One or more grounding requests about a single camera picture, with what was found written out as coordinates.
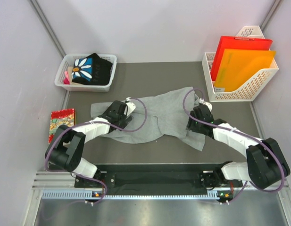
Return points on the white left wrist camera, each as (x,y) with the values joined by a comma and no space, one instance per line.
(130,106)

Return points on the orange folder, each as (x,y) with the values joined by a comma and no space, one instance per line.
(235,73)

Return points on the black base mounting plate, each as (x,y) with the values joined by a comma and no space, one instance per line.
(161,179)

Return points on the red folder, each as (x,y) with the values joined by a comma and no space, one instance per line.
(236,46)

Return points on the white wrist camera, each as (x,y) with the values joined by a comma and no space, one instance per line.
(130,106)
(208,104)

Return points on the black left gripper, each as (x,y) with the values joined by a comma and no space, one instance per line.
(125,120)

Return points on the grey slotted cable duct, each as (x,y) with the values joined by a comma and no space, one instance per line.
(94,195)

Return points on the white plastic basket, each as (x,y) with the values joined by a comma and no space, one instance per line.
(69,59)

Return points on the pink beige folded cloths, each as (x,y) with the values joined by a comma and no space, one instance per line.
(68,76)

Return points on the black daisy print t shirt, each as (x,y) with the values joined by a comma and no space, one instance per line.
(91,70)

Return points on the white file organizer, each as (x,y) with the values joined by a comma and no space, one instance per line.
(252,87)

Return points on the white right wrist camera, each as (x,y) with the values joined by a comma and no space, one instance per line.
(208,104)

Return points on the red green patterned book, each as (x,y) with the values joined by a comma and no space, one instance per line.
(62,117)

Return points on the grey t shirt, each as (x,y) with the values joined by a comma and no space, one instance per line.
(165,116)

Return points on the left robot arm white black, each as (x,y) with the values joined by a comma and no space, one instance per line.
(66,147)

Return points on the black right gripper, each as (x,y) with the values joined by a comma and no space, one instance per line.
(190,126)

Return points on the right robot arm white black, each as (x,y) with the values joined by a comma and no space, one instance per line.
(265,163)

